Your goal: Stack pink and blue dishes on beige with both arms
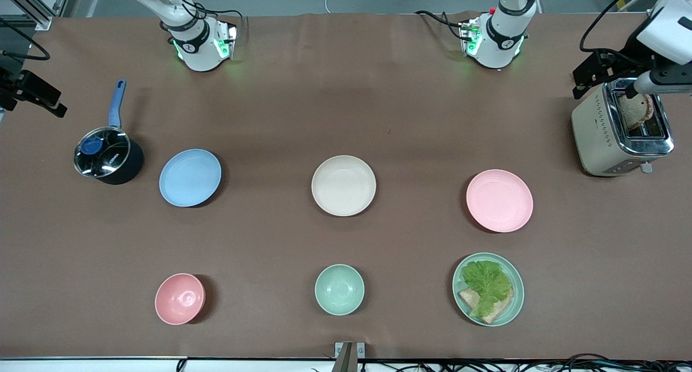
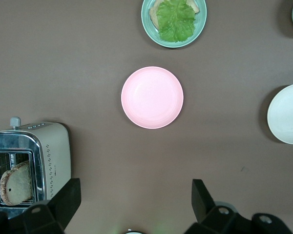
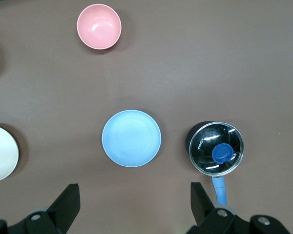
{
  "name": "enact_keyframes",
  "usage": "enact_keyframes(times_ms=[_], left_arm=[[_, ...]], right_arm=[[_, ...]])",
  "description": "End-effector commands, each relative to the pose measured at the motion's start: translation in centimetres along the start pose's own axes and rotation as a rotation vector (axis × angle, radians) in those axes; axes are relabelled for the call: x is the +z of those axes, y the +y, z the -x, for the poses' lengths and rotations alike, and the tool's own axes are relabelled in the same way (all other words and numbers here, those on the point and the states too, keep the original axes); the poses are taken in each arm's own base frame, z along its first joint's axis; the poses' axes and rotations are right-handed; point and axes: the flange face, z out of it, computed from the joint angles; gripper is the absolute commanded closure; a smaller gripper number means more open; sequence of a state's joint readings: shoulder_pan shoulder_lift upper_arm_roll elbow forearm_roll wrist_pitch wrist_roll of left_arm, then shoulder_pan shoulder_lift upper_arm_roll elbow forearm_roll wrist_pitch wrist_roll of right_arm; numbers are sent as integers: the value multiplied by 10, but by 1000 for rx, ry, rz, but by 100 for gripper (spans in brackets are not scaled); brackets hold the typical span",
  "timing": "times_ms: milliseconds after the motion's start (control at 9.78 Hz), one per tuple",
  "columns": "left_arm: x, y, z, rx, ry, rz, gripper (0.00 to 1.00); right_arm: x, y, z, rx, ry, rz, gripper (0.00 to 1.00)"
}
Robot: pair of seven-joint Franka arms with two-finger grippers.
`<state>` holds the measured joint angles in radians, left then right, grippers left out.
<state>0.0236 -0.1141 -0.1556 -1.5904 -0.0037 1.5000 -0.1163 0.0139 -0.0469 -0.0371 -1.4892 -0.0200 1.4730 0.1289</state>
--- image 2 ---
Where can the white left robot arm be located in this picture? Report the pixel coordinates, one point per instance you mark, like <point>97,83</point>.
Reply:
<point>134,232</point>

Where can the green plate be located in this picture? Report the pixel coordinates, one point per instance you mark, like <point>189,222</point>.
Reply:
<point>150,34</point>

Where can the pink plate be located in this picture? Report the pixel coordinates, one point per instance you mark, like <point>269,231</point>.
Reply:
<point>152,97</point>

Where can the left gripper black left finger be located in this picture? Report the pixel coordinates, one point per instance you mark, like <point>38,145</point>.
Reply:
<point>53,214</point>

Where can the toast slice under lettuce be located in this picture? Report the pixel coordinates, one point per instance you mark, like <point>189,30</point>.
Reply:
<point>153,14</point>

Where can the beige and chrome toaster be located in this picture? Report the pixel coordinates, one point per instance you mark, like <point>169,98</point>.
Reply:
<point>56,151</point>

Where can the beige plate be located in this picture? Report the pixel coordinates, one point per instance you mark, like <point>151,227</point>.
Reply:
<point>288,114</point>

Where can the green lettuce leaf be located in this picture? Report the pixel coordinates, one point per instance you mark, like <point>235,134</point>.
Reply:
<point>175,22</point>

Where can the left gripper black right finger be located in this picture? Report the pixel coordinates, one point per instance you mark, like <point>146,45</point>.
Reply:
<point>210,219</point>

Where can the bread slice in toaster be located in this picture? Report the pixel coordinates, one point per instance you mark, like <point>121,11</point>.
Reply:
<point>17,185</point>

